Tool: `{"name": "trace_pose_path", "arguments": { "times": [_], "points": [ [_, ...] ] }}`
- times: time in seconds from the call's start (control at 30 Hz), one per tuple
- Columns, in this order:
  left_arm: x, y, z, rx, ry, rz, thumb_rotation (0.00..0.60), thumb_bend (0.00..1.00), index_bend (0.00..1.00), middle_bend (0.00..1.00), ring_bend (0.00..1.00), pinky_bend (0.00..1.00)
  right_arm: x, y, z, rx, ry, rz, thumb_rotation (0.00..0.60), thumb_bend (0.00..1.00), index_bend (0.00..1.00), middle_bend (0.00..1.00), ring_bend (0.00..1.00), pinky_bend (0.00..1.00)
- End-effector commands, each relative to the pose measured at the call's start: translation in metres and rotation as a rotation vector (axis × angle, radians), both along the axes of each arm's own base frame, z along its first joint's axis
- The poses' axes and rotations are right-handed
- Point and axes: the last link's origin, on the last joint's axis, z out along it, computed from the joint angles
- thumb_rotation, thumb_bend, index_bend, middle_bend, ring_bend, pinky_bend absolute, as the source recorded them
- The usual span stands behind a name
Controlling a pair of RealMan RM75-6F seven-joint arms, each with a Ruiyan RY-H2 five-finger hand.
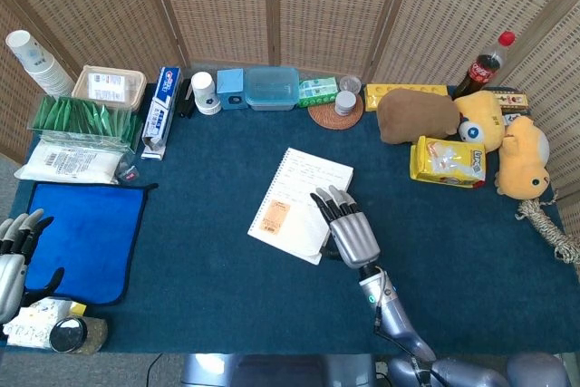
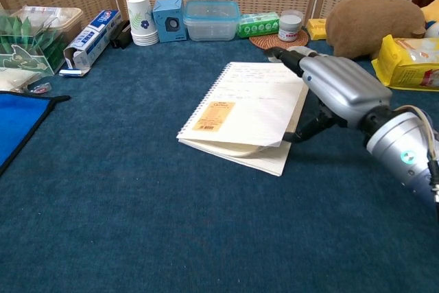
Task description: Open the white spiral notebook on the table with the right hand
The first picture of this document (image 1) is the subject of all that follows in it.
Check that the dark blue table carpet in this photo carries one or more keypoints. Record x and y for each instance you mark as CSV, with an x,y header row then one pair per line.
x,y
204,269

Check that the small black red packet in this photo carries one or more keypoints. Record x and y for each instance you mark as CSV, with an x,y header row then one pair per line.
x,y
128,174

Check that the yellow Lipton tea pack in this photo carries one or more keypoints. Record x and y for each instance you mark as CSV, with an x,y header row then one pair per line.
x,y
448,162

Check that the small white lidded jar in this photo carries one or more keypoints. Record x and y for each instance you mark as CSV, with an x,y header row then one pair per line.
x,y
345,103

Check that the yellow plush with big eye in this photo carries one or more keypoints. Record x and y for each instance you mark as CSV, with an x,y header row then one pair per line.
x,y
482,119

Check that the small yellow sponge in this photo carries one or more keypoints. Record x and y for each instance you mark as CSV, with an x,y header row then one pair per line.
x,y
78,309

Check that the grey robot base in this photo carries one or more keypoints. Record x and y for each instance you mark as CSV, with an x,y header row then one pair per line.
x,y
276,371

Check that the small white card box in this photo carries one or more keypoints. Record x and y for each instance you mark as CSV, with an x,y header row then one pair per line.
x,y
509,119

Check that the teal plastic lunch box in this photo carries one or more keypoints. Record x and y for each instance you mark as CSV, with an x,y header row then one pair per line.
x,y
272,88

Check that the light blue cardboard box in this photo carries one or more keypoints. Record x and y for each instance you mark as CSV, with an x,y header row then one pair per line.
x,y
231,88

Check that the round black lid tin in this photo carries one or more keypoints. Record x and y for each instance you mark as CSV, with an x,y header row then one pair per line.
x,y
74,335

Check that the beige labelled food container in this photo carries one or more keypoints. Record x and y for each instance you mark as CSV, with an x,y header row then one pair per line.
x,y
109,87

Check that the blue white toothpaste box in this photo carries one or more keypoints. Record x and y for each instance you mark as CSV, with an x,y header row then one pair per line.
x,y
161,110

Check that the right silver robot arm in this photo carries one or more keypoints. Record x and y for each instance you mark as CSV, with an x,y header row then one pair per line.
x,y
394,314

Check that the round woven coaster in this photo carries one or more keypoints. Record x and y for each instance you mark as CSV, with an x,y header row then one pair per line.
x,y
326,117

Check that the green tissue pack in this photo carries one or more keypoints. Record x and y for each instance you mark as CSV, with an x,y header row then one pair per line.
x,y
317,90

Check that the clear box green tea packets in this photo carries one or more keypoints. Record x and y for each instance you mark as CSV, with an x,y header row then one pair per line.
x,y
86,122

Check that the stack of paper cups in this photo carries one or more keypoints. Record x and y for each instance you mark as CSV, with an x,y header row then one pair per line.
x,y
38,65

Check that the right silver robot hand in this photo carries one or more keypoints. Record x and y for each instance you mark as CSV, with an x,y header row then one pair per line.
x,y
353,237

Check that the woven bamboo folding screen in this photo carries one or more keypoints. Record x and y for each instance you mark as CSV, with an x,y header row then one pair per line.
x,y
317,6

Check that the blue microfiber cloth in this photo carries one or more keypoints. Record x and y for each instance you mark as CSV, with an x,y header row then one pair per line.
x,y
90,242

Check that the cola bottle red cap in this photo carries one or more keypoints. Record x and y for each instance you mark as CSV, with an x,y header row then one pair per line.
x,y
482,67

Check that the brown plush toy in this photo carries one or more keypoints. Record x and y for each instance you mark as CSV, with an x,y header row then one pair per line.
x,y
417,117

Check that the small clear plastic cup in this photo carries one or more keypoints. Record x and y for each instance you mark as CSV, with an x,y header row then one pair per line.
x,y
350,83

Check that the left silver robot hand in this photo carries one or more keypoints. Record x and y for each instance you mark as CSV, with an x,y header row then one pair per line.
x,y
11,269

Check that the white spiral notebook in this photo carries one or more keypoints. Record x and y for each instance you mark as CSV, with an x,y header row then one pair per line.
x,y
299,192

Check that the white labelled plastic bag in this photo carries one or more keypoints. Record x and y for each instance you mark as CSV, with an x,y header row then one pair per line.
x,y
68,162

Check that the long yellow red printed box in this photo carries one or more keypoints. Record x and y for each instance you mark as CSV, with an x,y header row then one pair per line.
x,y
512,100

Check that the white crumpled paper pack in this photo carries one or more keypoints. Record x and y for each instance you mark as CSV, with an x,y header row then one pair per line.
x,y
31,326

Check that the yellow plush bear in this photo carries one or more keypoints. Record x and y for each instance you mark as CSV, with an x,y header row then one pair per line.
x,y
525,160

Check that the white paper cup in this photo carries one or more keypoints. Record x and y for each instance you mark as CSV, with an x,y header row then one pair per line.
x,y
205,92

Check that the black stapler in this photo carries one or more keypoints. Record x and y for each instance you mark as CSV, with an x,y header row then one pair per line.
x,y
185,101

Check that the yellow plastic tray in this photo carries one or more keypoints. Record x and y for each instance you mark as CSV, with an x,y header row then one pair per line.
x,y
408,89

